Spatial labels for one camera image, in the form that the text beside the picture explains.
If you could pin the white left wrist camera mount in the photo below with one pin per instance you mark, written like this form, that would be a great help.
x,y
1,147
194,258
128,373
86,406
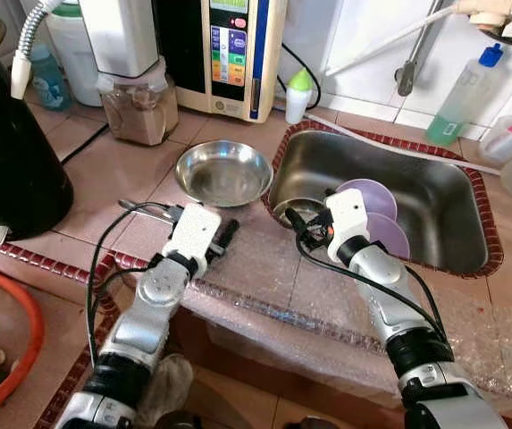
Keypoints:
x,y
193,234

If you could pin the glass jar of brown powder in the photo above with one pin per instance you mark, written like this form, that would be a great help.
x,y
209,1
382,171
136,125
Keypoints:
x,y
139,112

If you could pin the black electric kettle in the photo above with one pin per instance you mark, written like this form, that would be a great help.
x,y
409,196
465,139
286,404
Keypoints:
x,y
14,152

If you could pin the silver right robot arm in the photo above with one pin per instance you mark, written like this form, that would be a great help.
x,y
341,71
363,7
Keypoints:
x,y
390,295

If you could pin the white green-lidded container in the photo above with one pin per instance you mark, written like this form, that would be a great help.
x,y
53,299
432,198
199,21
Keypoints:
x,y
72,54

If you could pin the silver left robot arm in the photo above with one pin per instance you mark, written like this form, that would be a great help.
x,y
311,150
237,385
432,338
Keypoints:
x,y
148,313

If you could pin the purple plastic plate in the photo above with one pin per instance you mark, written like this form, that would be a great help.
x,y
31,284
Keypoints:
x,y
376,197
391,237

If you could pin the green dish soap bottle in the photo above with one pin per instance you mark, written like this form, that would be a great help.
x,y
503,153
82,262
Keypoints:
x,y
457,107

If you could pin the white countertop appliance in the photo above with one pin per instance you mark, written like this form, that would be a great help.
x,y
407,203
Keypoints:
x,y
117,36

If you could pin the grey metal faucet pipe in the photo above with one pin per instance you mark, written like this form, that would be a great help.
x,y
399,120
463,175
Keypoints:
x,y
407,76

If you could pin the metal spoon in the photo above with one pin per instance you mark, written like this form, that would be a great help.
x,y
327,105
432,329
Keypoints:
x,y
135,206

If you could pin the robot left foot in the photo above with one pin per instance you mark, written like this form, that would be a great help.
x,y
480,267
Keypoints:
x,y
166,389

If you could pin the stainless steel sink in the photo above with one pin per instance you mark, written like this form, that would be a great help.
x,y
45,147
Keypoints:
x,y
443,206

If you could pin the shallow steel bowl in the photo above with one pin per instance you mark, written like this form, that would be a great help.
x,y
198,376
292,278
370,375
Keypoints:
x,y
224,174

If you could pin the teal plastic bottle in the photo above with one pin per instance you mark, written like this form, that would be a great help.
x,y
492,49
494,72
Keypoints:
x,y
50,85

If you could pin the small white green-capped bottle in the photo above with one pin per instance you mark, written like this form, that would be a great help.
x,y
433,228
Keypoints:
x,y
298,103

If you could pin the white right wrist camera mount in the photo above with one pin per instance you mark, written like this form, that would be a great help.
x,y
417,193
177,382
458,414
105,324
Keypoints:
x,y
347,219

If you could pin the beige water ionizer machine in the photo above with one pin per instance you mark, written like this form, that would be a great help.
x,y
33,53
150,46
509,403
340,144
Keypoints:
x,y
229,54

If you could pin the clear bubble wrap sheet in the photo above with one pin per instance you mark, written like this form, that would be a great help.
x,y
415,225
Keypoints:
x,y
264,259

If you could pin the small steel bowl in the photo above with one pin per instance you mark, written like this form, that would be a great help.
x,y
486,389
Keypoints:
x,y
291,213

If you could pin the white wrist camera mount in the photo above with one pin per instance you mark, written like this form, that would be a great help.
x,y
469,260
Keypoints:
x,y
347,219
193,234

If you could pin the orange red plastic basin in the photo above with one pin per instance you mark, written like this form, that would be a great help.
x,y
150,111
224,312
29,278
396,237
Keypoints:
x,y
37,331

